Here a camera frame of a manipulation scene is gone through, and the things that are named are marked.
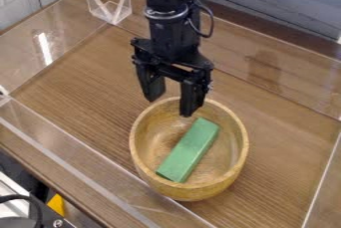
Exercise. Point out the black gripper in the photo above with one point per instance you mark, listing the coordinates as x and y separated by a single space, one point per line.
168 54

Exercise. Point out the green rectangular block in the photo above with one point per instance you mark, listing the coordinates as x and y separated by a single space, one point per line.
188 150

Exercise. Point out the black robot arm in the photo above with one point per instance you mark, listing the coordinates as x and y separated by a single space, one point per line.
176 5

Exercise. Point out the brown wooden bowl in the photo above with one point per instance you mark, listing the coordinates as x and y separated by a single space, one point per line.
156 131

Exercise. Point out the yellow sticker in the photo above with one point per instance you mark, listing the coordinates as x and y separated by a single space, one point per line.
56 204

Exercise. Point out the black device with bolt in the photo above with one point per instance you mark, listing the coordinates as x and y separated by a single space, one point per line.
50 219

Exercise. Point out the clear acrylic corner bracket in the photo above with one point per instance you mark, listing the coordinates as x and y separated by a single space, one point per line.
112 12

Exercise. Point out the clear acrylic front wall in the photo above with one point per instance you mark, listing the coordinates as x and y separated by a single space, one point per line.
109 193

